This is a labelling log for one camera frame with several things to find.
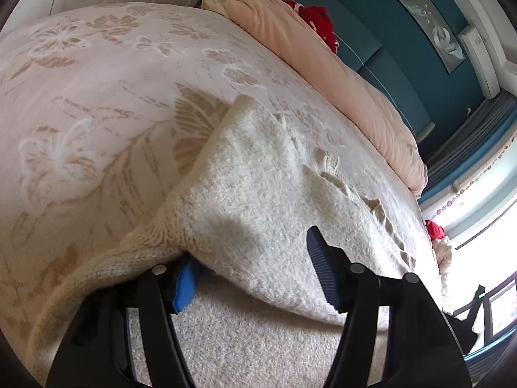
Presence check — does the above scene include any pink floral bed blanket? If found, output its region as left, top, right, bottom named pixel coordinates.
left=0, top=2, right=445, bottom=381

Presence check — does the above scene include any cream crumpled cloth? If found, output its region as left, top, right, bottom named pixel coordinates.
left=432, top=238, right=455, bottom=296

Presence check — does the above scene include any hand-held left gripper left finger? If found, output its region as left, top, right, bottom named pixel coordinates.
left=46, top=255, right=203, bottom=388

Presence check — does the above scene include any grey striped curtain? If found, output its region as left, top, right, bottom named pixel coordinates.
left=418, top=89, right=517, bottom=205

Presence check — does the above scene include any small red cloth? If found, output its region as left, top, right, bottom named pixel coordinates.
left=424, top=219, right=446, bottom=241

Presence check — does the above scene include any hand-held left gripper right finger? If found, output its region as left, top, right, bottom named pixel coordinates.
left=306, top=225, right=472, bottom=388

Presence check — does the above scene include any teal padded headboard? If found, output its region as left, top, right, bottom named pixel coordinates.
left=279, top=0, right=491, bottom=144

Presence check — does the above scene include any white air conditioner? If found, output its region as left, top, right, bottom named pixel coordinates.
left=460, top=25, right=505, bottom=100

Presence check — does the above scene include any cream knitted sweater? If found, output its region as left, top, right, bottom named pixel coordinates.
left=28, top=95, right=443, bottom=388

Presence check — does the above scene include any peach duvet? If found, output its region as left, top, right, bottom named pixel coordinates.
left=201, top=0, right=429, bottom=199

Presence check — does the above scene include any floral wall picture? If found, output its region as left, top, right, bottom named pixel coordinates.
left=365, top=0, right=467, bottom=74

